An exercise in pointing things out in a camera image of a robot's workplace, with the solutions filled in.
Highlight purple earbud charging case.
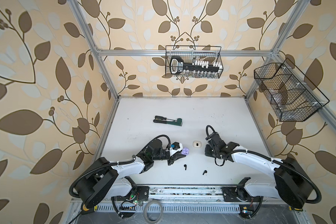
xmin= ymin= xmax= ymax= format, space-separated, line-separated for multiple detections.
xmin=181 ymin=147 xmax=189 ymax=155

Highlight cream earbud charging case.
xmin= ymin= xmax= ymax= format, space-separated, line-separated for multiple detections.
xmin=192 ymin=141 xmax=202 ymax=148

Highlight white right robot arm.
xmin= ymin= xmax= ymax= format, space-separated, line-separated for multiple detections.
xmin=204 ymin=125 xmax=322 ymax=209

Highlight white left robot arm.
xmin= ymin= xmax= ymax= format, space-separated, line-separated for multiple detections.
xmin=69 ymin=134 xmax=189 ymax=209

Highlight grey tape roll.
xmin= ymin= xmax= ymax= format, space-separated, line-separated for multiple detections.
xmin=143 ymin=200 xmax=163 ymax=224

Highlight small yellow black screwdriver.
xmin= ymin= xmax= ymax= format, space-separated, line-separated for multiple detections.
xmin=288 ymin=206 xmax=303 ymax=211

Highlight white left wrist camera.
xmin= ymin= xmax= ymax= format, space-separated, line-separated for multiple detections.
xmin=169 ymin=142 xmax=183 ymax=156

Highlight green black-handled hand tool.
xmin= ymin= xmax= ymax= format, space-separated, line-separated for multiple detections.
xmin=153 ymin=118 xmax=183 ymax=127

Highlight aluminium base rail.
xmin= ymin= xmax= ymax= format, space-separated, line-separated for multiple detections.
xmin=71 ymin=184 xmax=303 ymax=205

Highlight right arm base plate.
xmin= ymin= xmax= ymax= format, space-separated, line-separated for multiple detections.
xmin=221 ymin=187 xmax=262 ymax=203

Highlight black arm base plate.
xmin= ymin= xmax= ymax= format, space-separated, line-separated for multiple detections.
xmin=121 ymin=186 xmax=150 ymax=203

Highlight socket set rail in basket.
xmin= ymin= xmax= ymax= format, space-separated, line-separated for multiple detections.
xmin=168 ymin=56 xmax=223 ymax=76

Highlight black wire basket back wall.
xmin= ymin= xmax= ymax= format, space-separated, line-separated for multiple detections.
xmin=165 ymin=45 xmax=224 ymax=79

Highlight black wire basket wall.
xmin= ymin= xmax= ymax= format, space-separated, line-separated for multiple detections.
xmin=165 ymin=45 xmax=224 ymax=79
xmin=254 ymin=58 xmax=330 ymax=122

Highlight black wire basket right wall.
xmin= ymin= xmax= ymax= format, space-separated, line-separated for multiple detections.
xmin=254 ymin=58 xmax=330 ymax=122

